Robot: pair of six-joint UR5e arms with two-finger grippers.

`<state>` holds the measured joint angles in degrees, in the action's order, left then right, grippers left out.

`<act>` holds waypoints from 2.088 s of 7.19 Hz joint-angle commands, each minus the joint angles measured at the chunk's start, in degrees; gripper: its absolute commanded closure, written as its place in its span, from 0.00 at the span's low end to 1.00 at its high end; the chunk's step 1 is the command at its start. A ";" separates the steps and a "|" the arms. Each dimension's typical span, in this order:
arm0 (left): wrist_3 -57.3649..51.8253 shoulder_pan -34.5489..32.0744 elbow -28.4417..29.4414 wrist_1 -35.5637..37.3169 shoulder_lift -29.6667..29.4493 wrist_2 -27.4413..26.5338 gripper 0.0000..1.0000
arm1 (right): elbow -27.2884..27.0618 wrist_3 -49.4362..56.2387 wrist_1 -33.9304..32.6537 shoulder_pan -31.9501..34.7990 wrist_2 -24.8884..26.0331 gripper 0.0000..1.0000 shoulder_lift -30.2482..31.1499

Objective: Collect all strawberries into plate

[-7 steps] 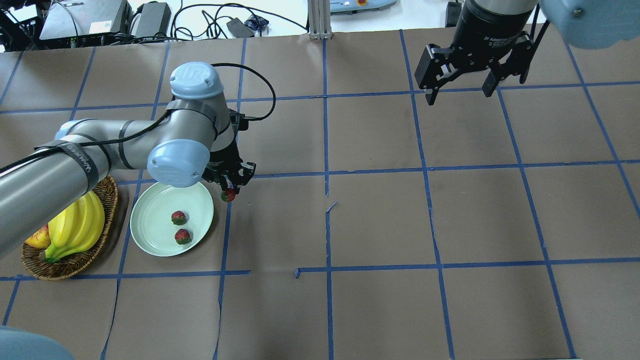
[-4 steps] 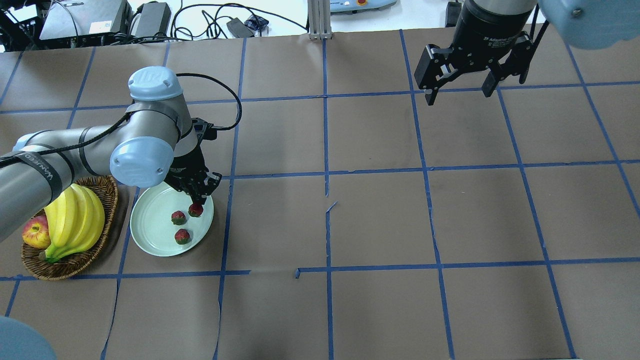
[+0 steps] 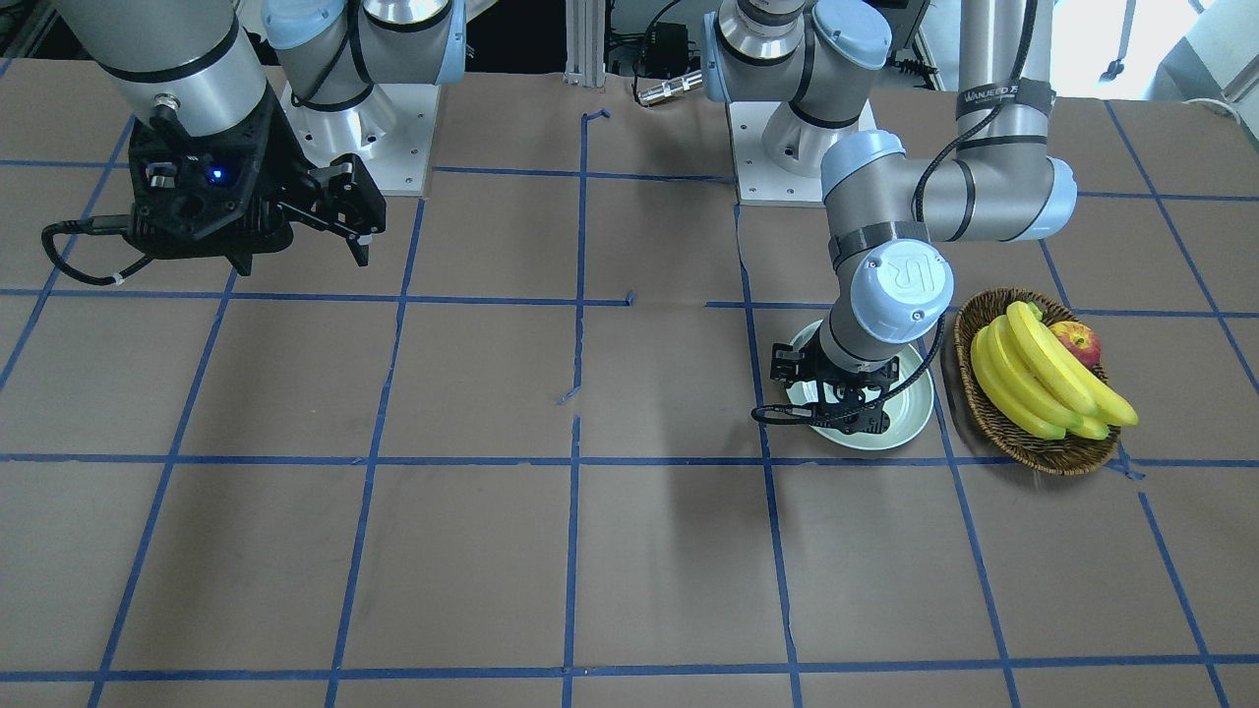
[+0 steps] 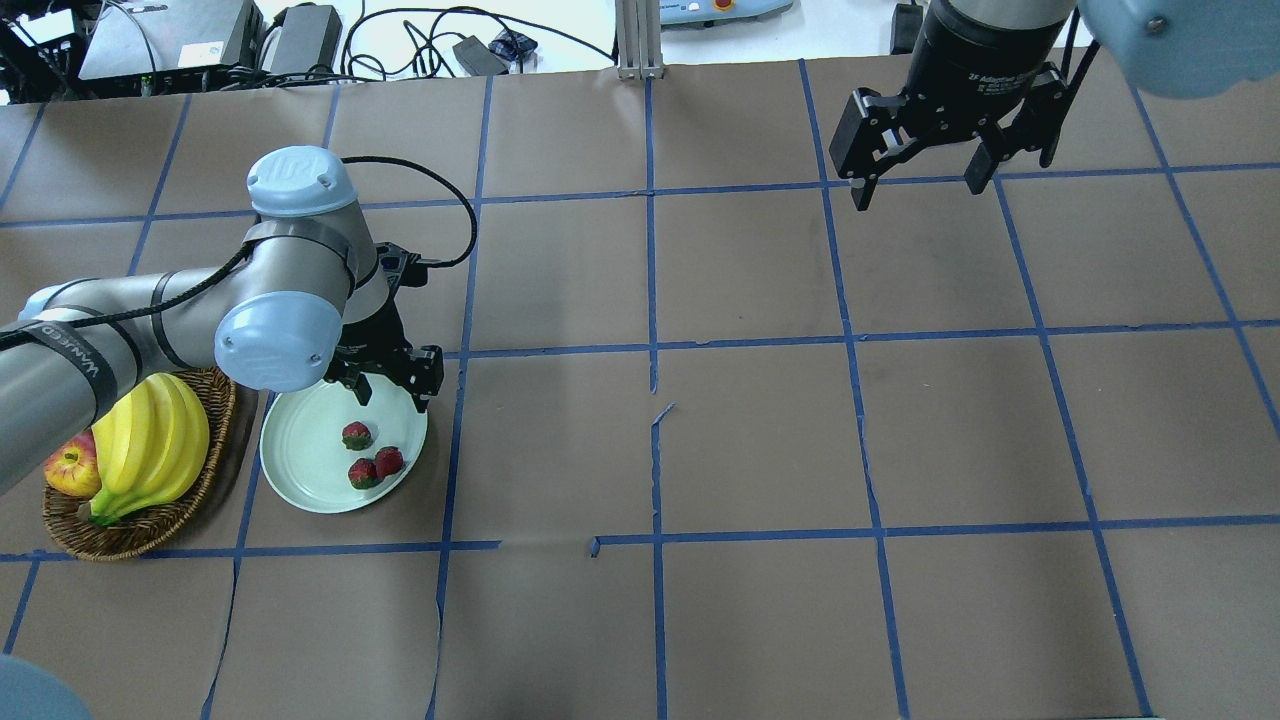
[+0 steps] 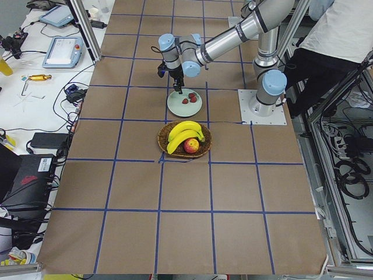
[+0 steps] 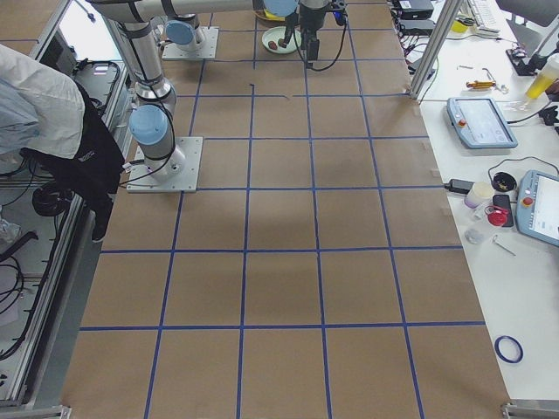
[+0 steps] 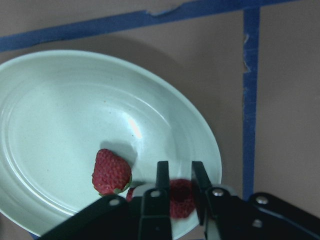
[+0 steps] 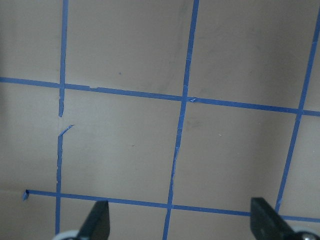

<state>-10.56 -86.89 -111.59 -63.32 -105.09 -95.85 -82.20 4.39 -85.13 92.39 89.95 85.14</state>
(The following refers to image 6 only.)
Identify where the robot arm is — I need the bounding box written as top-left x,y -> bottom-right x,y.
90,0 -> 348,184
165,14 -> 205,51

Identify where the yellow bottle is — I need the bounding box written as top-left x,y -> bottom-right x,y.
525,53 -> 559,100

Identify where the teach pendant far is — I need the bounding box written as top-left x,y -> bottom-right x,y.
446,97 -> 518,149

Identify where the blue tape roll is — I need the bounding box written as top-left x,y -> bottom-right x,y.
493,335 -> 524,364

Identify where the aluminium frame post right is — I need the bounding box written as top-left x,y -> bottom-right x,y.
409,0 -> 462,99

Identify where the black smartphone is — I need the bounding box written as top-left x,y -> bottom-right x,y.
492,194 -> 515,229

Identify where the black bowl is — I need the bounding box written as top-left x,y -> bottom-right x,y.
491,172 -> 517,193

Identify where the light green plate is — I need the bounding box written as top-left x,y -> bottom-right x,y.
261,26 -> 302,54

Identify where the black power adapter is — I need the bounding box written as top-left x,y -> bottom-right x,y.
444,179 -> 473,195

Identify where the gold wrapped tool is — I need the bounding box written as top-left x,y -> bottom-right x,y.
466,80 -> 496,90

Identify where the wicker basket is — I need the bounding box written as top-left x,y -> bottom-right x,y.
254,9 -> 285,22

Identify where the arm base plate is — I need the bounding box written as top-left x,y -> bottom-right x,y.
162,24 -> 219,60
124,137 -> 203,193

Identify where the teach pendant near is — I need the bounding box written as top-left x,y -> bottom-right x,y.
515,170 -> 559,246

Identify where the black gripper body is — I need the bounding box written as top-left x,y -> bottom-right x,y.
299,0 -> 348,32

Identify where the red round object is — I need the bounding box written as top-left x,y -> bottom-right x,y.
485,205 -> 509,227

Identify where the person in white shirt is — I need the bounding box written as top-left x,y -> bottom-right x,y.
1,46 -> 124,242

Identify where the white cup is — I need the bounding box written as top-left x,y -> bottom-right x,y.
464,182 -> 494,209

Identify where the teach pendant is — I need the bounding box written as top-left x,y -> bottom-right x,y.
515,170 -> 559,246
446,97 -> 518,149

